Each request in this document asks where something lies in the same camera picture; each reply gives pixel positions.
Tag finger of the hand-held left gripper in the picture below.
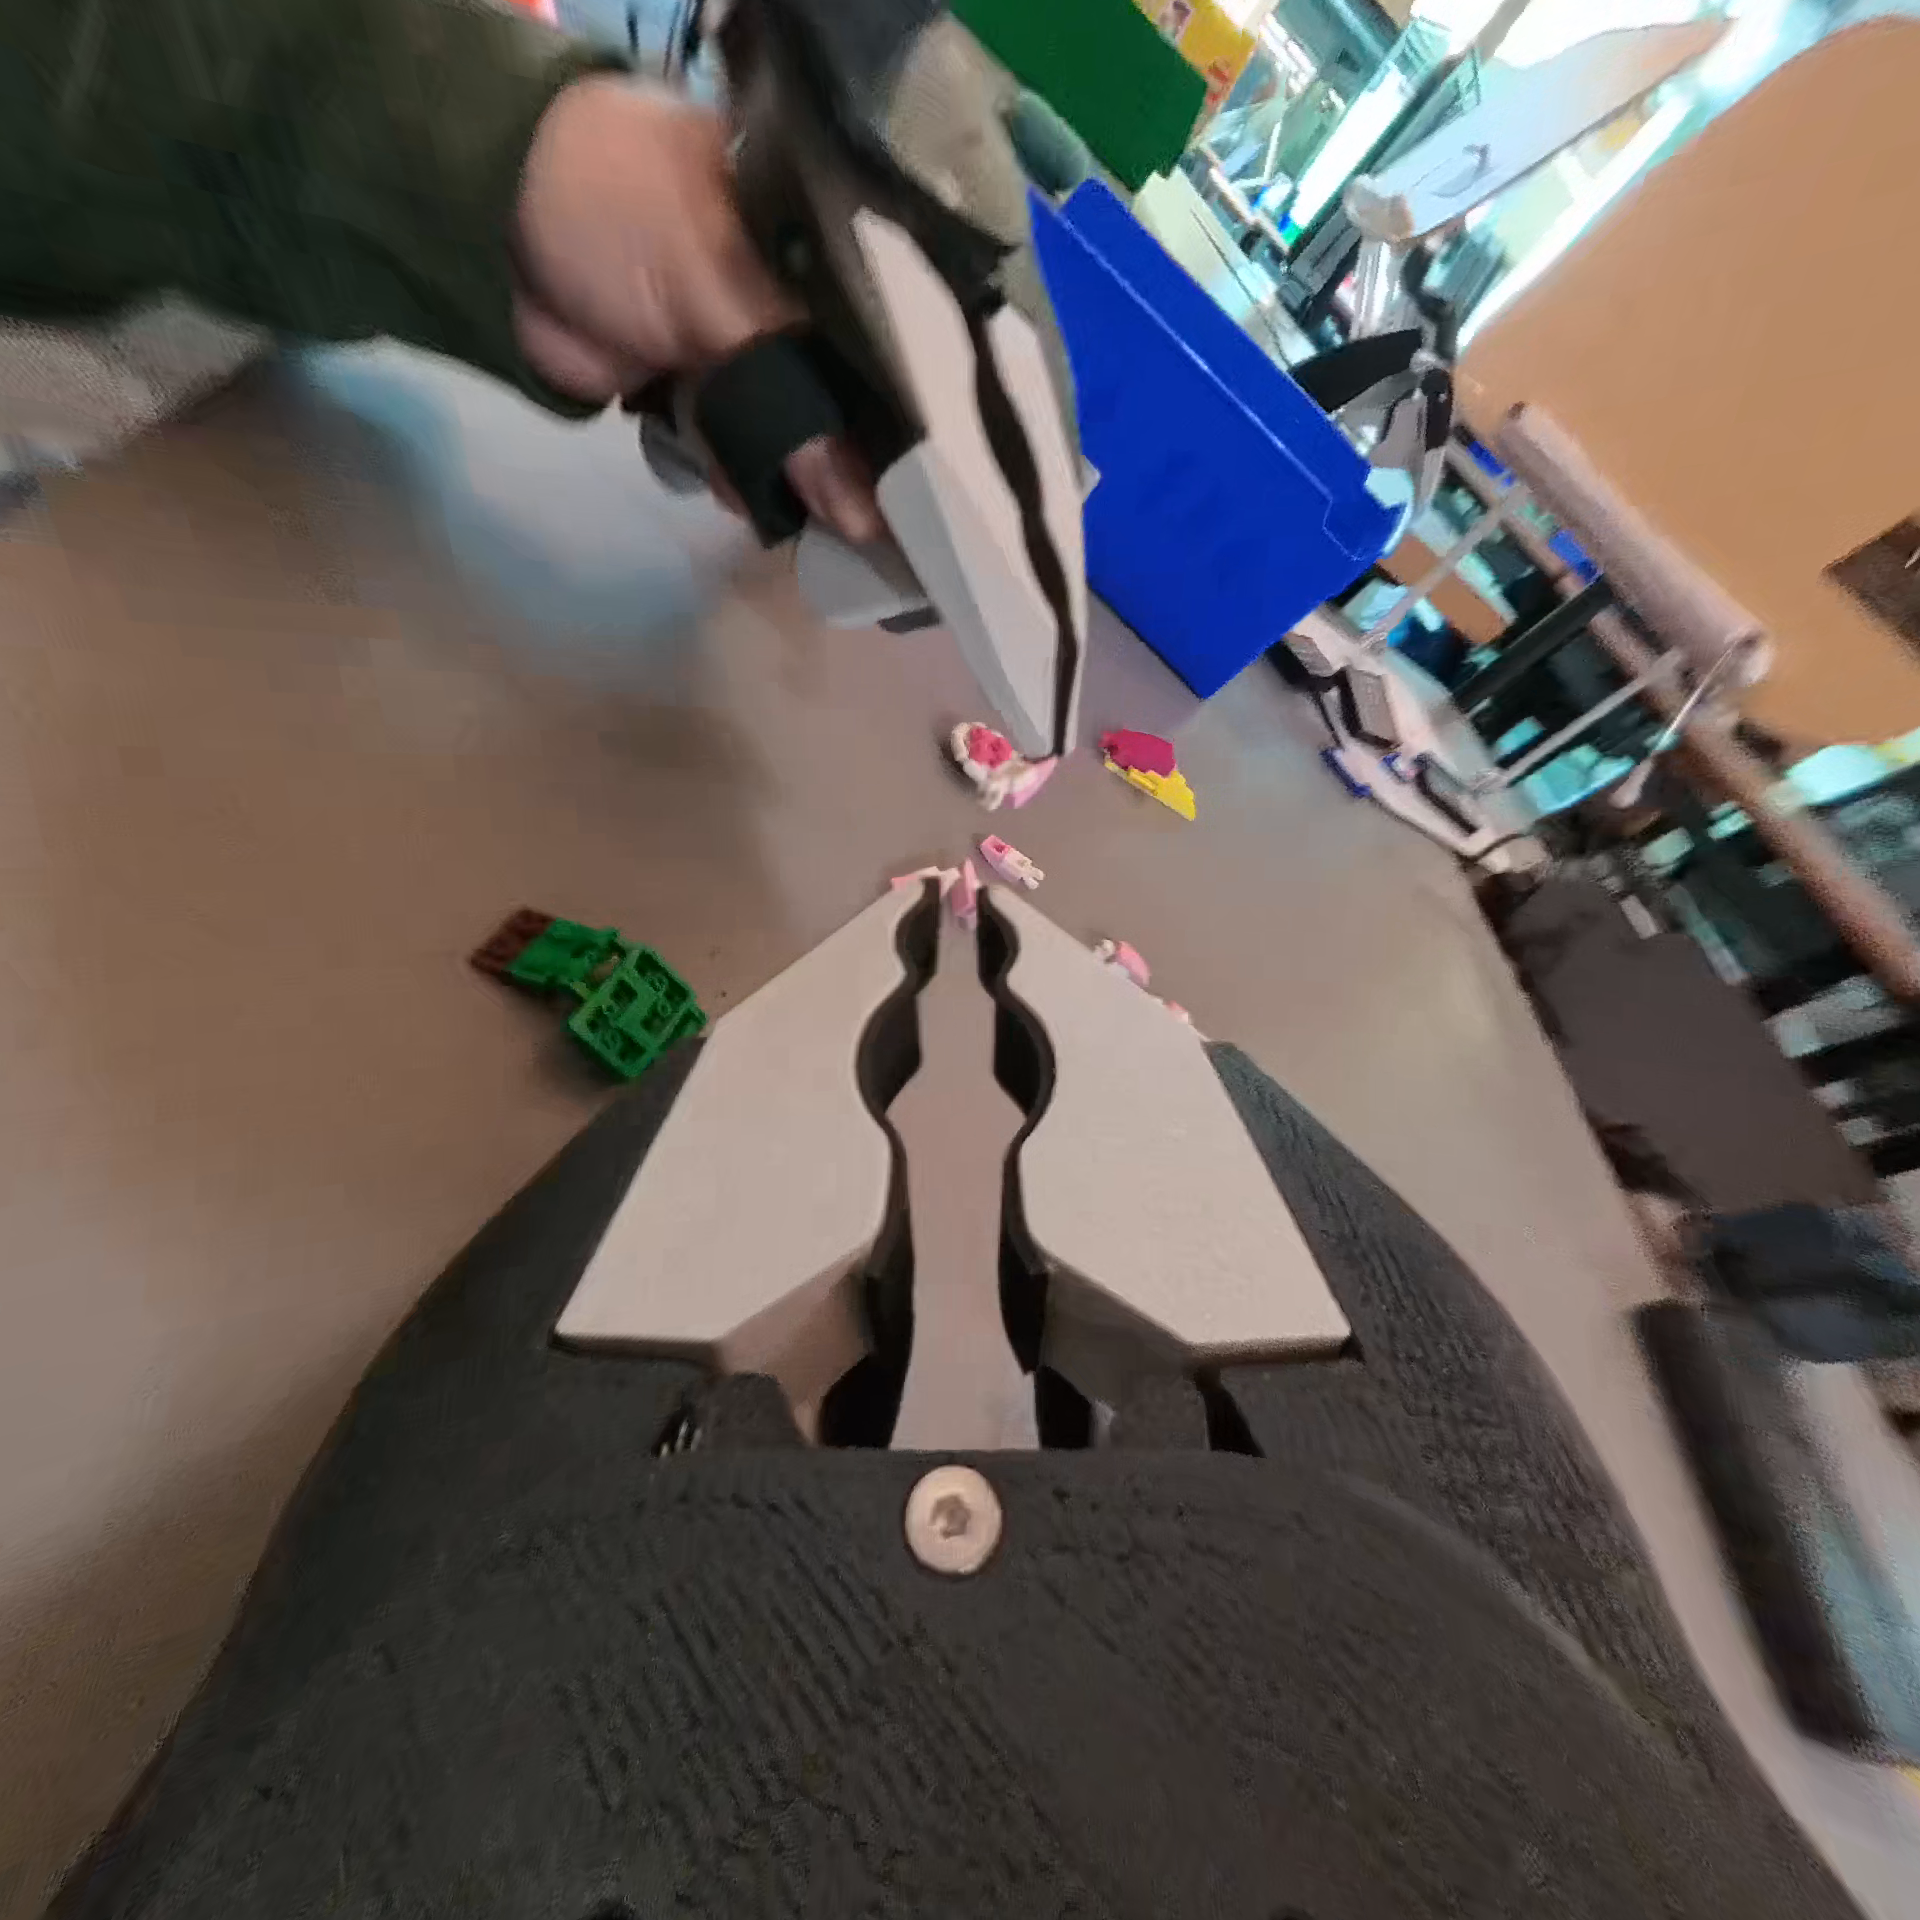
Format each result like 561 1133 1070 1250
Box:
988 303 1098 753
854 215 1061 753

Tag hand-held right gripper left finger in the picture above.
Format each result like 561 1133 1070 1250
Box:
554 880 941 1450

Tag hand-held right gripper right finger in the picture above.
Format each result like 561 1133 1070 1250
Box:
977 885 1352 1450

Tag pink and white lego assembly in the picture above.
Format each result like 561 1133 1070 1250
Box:
949 719 1058 811

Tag person's left forearm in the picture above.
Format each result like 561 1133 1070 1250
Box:
0 0 633 422

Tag green lego plate assembly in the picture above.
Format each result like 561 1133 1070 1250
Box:
561 943 710 1086

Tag yellow and magenta lego assembly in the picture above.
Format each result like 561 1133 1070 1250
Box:
1098 727 1200 823

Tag yellow lego box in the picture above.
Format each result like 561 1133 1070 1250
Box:
1141 0 1261 106

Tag person's left hand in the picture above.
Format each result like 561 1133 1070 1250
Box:
511 78 789 403

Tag blue plastic bin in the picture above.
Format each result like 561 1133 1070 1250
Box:
1026 175 1412 698

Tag grey rounded object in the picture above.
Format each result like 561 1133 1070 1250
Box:
1012 89 1095 190

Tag green plastic bin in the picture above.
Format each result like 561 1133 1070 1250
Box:
951 0 1209 190

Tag black flat panel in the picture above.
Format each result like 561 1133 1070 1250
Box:
1500 870 1877 1201

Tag white tilted panel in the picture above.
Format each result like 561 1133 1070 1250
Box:
1351 15 1728 241

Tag round wooden table top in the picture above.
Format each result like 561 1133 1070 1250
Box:
1446 15 1920 751

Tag black camera device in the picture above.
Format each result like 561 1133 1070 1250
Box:
1679 1199 1920 1367

